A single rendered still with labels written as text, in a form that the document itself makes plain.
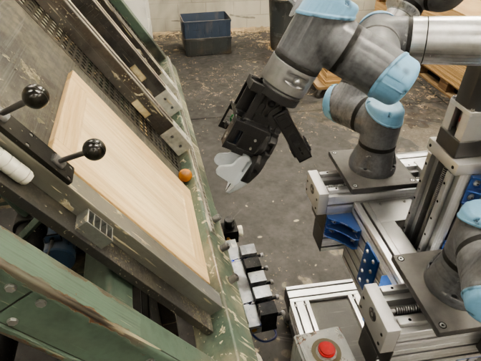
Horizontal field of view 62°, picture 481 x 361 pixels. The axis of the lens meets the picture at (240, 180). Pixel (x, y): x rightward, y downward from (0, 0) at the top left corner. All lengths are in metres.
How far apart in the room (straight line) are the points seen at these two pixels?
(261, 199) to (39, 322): 2.30
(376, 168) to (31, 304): 1.03
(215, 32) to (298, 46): 4.76
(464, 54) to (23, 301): 0.74
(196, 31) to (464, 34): 4.70
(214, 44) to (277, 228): 3.25
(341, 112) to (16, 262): 1.02
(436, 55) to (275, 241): 1.95
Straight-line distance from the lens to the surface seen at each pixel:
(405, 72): 0.61
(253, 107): 0.63
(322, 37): 0.59
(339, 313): 1.99
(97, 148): 0.70
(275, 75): 0.61
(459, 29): 0.74
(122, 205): 0.97
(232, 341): 1.05
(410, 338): 1.07
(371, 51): 0.60
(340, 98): 1.34
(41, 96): 0.67
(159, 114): 1.59
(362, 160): 1.33
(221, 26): 5.33
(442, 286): 1.03
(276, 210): 2.75
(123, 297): 0.89
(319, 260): 2.47
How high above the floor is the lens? 1.80
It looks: 37 degrees down
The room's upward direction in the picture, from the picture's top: straight up
